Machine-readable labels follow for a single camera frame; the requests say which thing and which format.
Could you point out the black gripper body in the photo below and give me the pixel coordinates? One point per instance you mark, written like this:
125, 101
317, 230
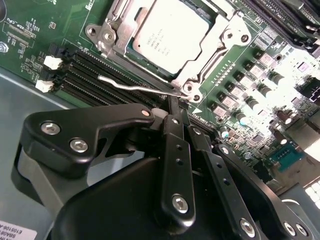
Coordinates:
120, 205

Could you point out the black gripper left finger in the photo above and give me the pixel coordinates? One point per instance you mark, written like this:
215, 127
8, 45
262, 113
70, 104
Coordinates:
62, 125

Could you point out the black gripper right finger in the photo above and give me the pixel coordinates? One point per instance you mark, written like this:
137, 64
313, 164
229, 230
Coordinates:
250, 190

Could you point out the silver CPU green edge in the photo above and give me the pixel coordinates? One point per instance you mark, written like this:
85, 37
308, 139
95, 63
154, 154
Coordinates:
170, 32

